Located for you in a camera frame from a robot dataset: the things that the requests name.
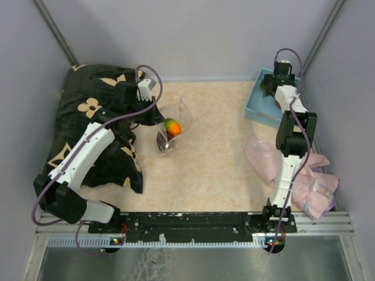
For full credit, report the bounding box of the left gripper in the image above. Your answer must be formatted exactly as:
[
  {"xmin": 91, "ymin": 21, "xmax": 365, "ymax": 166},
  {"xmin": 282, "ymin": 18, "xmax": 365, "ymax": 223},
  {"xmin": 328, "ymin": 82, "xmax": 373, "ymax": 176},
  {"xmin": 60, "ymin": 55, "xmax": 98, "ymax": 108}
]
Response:
[{"xmin": 126, "ymin": 95, "xmax": 165, "ymax": 126}]

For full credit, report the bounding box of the green orange toy mango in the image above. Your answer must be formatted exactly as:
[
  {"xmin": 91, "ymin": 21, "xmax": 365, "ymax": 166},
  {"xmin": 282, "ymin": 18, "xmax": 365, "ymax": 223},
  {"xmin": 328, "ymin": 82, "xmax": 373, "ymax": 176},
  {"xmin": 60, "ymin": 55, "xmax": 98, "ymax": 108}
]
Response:
[{"xmin": 165, "ymin": 118, "xmax": 182, "ymax": 136}]

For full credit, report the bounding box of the dark brown toy fruit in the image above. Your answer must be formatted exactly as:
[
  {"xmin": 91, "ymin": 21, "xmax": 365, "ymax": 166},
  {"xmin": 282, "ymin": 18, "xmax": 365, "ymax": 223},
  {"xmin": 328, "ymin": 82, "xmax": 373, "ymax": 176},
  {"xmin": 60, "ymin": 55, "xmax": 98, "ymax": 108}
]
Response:
[{"xmin": 156, "ymin": 132, "xmax": 174, "ymax": 153}]

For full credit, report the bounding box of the clear dotted zip bag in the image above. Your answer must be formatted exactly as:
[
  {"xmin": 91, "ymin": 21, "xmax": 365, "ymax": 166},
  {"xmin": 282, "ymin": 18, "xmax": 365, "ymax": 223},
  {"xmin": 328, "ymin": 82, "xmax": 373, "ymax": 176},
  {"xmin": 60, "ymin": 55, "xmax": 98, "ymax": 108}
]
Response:
[{"xmin": 156, "ymin": 98, "xmax": 194, "ymax": 153}]

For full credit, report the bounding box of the red toy apple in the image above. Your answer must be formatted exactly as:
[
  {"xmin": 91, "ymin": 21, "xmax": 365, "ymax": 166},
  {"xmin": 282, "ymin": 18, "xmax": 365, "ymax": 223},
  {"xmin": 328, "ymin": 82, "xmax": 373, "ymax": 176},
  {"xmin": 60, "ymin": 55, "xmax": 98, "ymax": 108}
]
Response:
[{"xmin": 166, "ymin": 132, "xmax": 175, "ymax": 140}]

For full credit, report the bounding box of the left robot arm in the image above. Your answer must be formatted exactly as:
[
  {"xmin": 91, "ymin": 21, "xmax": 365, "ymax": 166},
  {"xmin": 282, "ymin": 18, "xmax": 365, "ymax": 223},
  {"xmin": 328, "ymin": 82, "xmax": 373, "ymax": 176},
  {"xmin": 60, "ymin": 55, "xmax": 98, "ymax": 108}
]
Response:
[{"xmin": 31, "ymin": 79, "xmax": 165, "ymax": 232}]

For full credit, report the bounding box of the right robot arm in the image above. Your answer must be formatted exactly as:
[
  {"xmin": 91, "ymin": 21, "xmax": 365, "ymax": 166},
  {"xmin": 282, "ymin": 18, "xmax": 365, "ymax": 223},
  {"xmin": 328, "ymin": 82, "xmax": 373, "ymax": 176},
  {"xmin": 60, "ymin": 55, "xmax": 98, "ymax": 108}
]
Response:
[{"xmin": 261, "ymin": 60, "xmax": 317, "ymax": 232}]

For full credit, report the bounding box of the blue plastic basket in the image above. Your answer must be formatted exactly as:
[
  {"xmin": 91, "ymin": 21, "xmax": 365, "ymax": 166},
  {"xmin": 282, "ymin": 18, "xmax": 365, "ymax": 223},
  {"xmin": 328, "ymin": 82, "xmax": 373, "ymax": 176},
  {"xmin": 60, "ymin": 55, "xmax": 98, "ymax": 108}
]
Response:
[{"xmin": 244, "ymin": 68, "xmax": 283, "ymax": 129}]

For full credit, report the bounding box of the pink cloth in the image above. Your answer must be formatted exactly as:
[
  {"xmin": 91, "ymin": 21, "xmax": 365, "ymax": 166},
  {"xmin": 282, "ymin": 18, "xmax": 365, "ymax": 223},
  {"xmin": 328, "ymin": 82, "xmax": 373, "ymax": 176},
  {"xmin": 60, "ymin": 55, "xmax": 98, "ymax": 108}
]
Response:
[{"xmin": 245, "ymin": 135, "xmax": 339, "ymax": 219}]

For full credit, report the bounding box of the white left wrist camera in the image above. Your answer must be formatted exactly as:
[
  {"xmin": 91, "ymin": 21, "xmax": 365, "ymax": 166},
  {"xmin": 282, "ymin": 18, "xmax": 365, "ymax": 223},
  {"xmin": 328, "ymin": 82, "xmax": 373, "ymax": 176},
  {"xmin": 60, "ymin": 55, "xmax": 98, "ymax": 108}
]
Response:
[{"xmin": 137, "ymin": 78, "xmax": 156, "ymax": 101}]

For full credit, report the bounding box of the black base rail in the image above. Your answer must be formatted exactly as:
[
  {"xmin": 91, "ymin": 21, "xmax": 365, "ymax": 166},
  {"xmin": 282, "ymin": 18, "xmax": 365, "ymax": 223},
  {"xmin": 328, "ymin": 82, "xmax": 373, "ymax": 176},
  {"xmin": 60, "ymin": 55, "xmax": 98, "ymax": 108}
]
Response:
[{"xmin": 88, "ymin": 211, "xmax": 296, "ymax": 244}]

